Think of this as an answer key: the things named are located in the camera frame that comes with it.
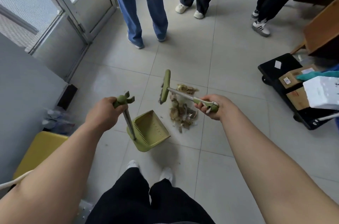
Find small cardboard box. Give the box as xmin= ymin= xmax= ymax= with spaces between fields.
xmin=285 ymin=86 xmax=310 ymax=111

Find grey tiled floor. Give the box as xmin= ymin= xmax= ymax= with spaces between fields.
xmin=61 ymin=0 xmax=339 ymax=224

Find black platform trolley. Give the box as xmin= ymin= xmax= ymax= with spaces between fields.
xmin=257 ymin=53 xmax=339 ymax=131

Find clear plastic water bottle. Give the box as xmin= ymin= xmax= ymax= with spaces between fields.
xmin=58 ymin=109 xmax=76 ymax=133
xmin=42 ymin=110 xmax=63 ymax=135

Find white cable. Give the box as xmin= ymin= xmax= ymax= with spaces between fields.
xmin=0 ymin=169 xmax=35 ymax=191

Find grey perforated metal platform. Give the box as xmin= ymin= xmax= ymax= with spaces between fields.
xmin=77 ymin=199 xmax=95 ymax=224

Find person's right white shoe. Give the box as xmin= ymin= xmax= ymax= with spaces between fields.
xmin=160 ymin=167 xmax=174 ymax=183

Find person's left forearm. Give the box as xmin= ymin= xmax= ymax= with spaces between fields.
xmin=0 ymin=123 xmax=106 ymax=224

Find green broom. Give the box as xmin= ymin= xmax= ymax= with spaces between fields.
xmin=159 ymin=69 xmax=220 ymax=115

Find person's right hand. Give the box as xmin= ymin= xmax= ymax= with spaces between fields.
xmin=195 ymin=94 xmax=239 ymax=121

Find cardboard scraps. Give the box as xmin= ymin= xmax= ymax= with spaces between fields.
xmin=169 ymin=83 xmax=200 ymax=134

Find white foam parcel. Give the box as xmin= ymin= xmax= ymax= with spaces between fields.
xmin=303 ymin=75 xmax=339 ymax=110

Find person's right forearm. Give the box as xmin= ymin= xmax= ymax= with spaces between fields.
xmin=220 ymin=111 xmax=339 ymax=224

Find person's black trousers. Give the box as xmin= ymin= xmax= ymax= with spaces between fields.
xmin=84 ymin=167 xmax=216 ymax=224

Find green dustpan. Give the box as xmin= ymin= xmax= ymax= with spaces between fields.
xmin=113 ymin=91 xmax=171 ymax=153

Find teal plastic parcel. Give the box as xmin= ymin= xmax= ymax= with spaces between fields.
xmin=296 ymin=69 xmax=339 ymax=81

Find brown wooden furniture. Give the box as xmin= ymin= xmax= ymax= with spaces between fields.
xmin=290 ymin=0 xmax=339 ymax=60

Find yellow top blue stool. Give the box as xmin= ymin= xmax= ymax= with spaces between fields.
xmin=12 ymin=131 xmax=69 ymax=182

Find cardboard box white label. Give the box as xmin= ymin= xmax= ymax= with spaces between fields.
xmin=278 ymin=63 xmax=320 ymax=89

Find person's left hand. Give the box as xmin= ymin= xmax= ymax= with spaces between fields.
xmin=84 ymin=96 xmax=129 ymax=132

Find fixed glass window panel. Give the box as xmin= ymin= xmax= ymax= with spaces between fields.
xmin=0 ymin=0 xmax=90 ymax=81

